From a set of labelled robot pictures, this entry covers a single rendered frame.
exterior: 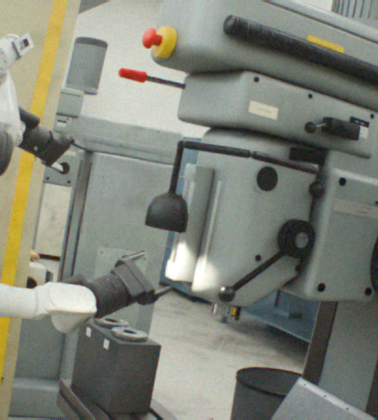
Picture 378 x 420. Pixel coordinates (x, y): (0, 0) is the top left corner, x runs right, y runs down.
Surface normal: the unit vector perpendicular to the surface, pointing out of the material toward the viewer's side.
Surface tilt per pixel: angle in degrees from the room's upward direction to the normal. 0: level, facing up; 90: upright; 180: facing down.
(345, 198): 90
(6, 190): 90
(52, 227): 90
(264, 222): 90
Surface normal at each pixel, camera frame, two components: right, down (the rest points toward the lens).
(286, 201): 0.46, 0.14
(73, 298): 0.48, -0.54
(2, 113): 0.57, -0.11
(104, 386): -0.81, -0.12
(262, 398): -0.50, 0.01
